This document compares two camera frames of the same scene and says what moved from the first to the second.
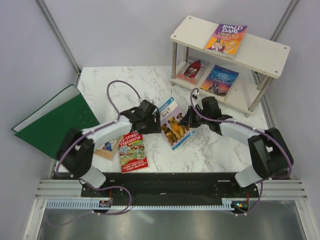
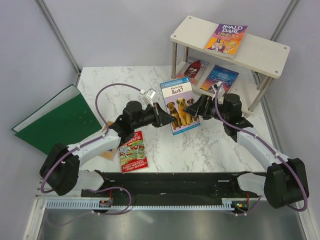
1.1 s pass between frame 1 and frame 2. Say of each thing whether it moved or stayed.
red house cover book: stayed
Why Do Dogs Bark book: moved
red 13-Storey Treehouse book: stayed
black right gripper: moved
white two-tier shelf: stayed
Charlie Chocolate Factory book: stayed
